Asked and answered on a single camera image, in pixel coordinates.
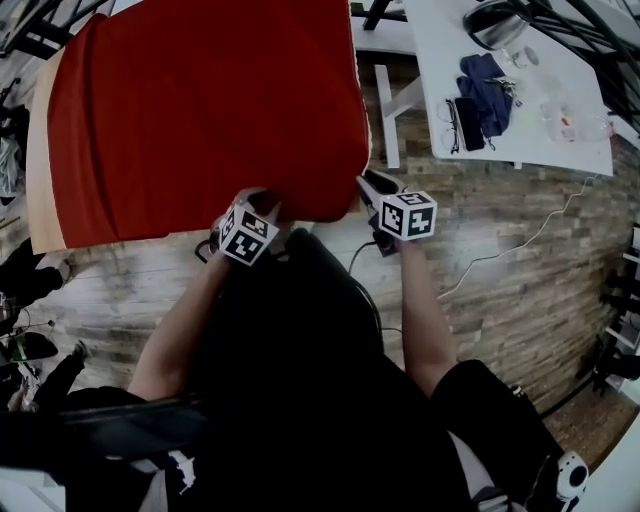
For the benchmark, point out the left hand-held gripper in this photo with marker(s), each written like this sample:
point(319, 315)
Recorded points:
point(245, 245)

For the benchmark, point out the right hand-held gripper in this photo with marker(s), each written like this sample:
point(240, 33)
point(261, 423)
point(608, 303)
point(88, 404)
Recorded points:
point(415, 220)

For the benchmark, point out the red tablecloth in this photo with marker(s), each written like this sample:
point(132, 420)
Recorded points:
point(200, 100)

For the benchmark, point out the person's right forearm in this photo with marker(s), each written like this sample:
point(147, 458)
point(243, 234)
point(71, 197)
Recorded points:
point(425, 310)

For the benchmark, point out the person's left forearm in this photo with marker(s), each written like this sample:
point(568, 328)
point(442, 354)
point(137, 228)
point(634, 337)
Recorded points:
point(175, 325)

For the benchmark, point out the black-framed eyeglasses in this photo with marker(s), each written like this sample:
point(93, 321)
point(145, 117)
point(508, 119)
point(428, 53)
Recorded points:
point(454, 127)

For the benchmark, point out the black smartphone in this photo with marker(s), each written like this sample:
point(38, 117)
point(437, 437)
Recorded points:
point(470, 125)

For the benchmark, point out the navy blue cloth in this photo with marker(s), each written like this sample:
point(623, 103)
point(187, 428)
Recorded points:
point(480, 70)

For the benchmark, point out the bunch of keys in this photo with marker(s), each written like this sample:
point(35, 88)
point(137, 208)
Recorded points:
point(507, 87)

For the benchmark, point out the black and silver helmet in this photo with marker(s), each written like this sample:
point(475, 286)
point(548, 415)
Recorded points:
point(495, 30)

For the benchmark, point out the clear glass cup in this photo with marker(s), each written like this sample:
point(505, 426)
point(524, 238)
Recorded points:
point(525, 56)

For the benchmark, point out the clear plastic bag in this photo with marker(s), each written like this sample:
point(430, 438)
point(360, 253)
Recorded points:
point(575, 125)

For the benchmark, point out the white table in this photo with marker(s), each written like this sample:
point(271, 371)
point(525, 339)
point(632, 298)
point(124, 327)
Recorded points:
point(560, 75)

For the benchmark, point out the person's black shirt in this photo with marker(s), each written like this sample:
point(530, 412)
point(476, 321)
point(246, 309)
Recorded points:
point(480, 400)

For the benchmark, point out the black tablet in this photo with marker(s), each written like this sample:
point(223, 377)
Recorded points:
point(135, 425)

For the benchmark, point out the crumpled grey cloth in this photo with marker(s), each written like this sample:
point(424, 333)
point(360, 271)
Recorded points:
point(7, 165)

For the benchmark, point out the black mesh office chair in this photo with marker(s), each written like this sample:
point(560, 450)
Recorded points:
point(15, 120)

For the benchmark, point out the white round-lens device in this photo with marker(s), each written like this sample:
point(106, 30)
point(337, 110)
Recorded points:
point(570, 475)

